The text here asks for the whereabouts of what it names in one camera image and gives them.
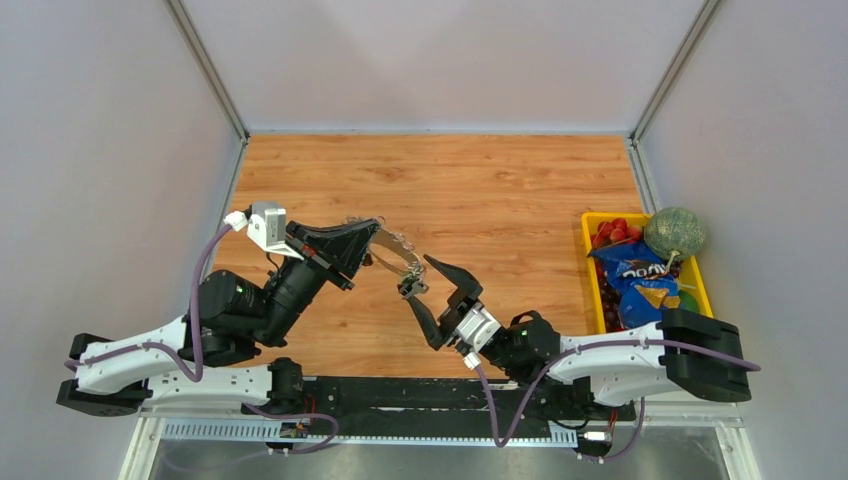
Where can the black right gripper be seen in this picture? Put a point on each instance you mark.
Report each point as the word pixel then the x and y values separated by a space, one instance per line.
pixel 467 289

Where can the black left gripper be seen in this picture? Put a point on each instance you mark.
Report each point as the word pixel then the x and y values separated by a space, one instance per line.
pixel 346 247

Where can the blue key tag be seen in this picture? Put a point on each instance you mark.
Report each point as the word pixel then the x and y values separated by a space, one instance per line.
pixel 412 286

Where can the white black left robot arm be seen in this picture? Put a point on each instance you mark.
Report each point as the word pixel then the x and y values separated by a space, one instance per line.
pixel 198 357

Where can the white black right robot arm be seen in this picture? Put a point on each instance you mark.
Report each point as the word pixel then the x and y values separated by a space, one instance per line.
pixel 683 351

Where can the dark grapes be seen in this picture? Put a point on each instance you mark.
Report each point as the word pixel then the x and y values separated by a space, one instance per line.
pixel 610 301

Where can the red strawberries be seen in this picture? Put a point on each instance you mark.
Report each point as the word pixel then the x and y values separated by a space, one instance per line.
pixel 615 232

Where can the blue chips bag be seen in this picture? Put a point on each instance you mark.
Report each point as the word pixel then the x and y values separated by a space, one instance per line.
pixel 643 280

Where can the green melon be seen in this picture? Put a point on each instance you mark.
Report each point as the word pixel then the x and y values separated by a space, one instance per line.
pixel 675 233

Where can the green lime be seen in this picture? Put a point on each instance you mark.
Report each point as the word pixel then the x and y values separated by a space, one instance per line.
pixel 688 302

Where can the yellow plastic bin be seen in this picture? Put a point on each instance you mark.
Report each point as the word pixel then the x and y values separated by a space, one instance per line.
pixel 690 273

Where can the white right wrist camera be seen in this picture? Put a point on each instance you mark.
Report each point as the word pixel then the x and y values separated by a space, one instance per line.
pixel 473 333

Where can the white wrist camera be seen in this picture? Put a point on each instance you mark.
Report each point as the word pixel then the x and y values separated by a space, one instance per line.
pixel 473 333
pixel 265 225

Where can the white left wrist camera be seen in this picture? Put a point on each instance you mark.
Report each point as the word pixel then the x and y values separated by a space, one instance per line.
pixel 265 225

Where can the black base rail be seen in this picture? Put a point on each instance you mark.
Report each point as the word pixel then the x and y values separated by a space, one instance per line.
pixel 442 407

